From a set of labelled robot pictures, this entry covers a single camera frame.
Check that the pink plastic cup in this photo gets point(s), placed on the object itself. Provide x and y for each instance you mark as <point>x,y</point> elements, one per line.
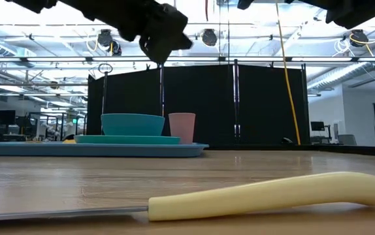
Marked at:
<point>182,127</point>

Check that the blue plastic bowl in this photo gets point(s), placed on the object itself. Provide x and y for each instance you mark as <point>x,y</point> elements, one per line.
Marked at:
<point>132,125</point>

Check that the teal plastic plate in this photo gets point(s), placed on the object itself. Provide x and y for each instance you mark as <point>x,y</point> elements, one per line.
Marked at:
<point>125,139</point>

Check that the blue plastic tray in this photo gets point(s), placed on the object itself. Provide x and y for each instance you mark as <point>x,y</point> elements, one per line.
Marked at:
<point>92,150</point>

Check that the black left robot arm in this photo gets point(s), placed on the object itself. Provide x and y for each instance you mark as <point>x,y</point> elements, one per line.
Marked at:
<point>92,9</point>

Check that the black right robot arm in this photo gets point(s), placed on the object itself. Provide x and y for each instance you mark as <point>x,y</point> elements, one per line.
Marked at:
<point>354,13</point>

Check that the black folding partition screen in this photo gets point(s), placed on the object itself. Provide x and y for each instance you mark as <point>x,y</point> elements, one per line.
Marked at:
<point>200,104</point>

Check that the black computer monitor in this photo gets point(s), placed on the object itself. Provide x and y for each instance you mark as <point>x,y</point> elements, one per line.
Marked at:
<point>4,117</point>
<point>317,126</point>

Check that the black rounded object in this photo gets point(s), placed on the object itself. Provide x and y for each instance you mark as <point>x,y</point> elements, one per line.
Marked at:
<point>286,141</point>

